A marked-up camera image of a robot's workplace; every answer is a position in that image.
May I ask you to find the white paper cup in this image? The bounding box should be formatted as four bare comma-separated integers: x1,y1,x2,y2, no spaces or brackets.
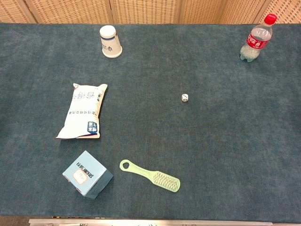
99,25,123,58

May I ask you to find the woven folding screen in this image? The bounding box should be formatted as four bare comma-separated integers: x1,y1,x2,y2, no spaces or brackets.
0,0,301,24

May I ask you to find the light blue cardboard box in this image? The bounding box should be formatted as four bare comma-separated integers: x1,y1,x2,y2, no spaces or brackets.
62,150,114,200

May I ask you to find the teal table cloth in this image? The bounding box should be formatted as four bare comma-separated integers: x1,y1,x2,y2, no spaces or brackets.
0,22,301,223

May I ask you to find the metal table frame rail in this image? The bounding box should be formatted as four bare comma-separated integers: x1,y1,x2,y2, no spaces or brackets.
28,218,274,226

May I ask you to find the green plastic brush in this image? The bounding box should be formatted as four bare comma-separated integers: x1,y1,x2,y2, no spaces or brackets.
119,159,181,194

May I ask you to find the white snack bag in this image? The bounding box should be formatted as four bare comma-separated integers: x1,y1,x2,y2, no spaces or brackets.
55,82,108,140

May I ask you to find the clear plastic cola bottle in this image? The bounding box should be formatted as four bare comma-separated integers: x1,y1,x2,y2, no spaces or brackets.
239,13,278,63

